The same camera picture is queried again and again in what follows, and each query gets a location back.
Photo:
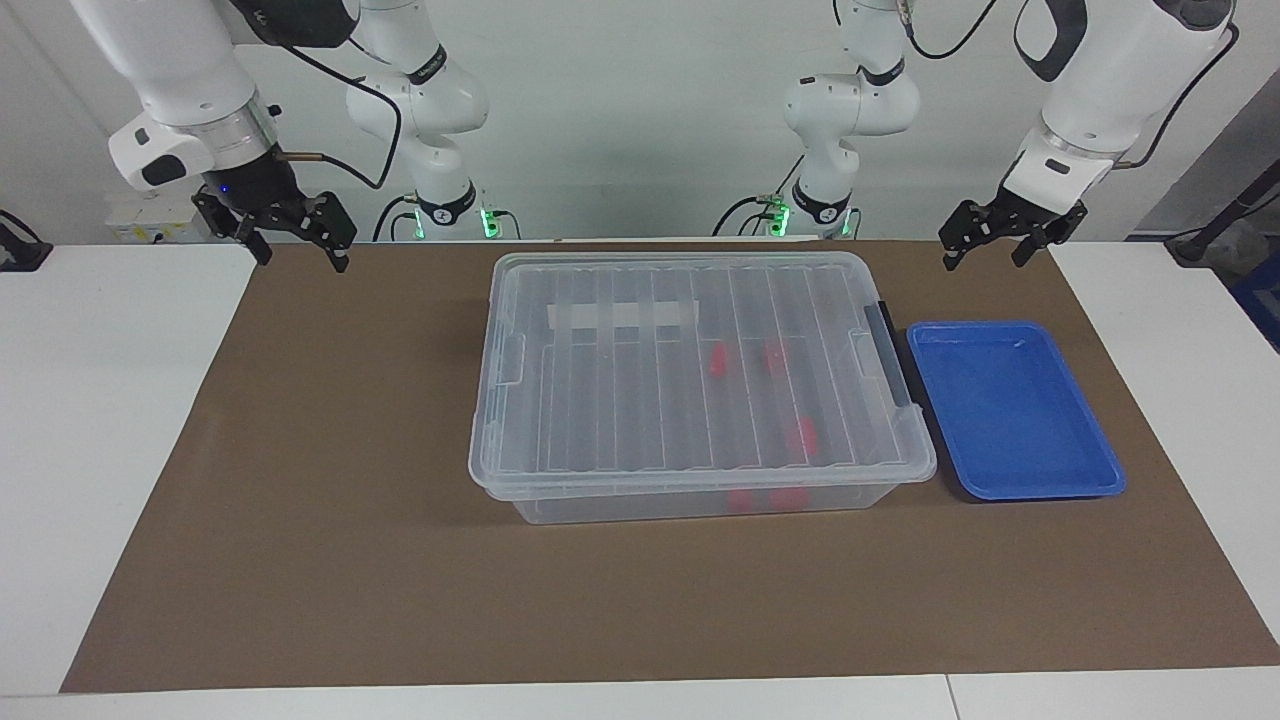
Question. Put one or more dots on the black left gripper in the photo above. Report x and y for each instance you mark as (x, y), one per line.
(1035, 215)

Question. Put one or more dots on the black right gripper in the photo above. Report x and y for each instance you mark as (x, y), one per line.
(260, 190)

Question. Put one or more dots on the red plastic block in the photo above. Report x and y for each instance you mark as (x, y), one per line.
(718, 360)
(802, 438)
(790, 498)
(740, 500)
(775, 355)

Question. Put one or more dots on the clear plastic box lid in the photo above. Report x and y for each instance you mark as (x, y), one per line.
(620, 400)

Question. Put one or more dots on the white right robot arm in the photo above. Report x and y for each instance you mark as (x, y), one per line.
(180, 60)

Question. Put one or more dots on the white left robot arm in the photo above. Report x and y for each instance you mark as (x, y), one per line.
(1110, 90)

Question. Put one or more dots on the blue plastic tray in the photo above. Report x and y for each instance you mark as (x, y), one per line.
(1010, 410)

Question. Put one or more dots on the clear plastic storage box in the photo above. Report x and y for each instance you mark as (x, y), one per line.
(620, 508)

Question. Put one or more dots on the white power strip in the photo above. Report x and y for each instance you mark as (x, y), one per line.
(150, 225)

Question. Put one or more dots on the black stand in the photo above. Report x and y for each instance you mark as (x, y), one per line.
(1215, 225)

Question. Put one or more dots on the blue crate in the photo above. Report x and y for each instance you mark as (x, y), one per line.
(1262, 300)

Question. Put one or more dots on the brown table mat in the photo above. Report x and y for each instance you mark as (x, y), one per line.
(350, 580)

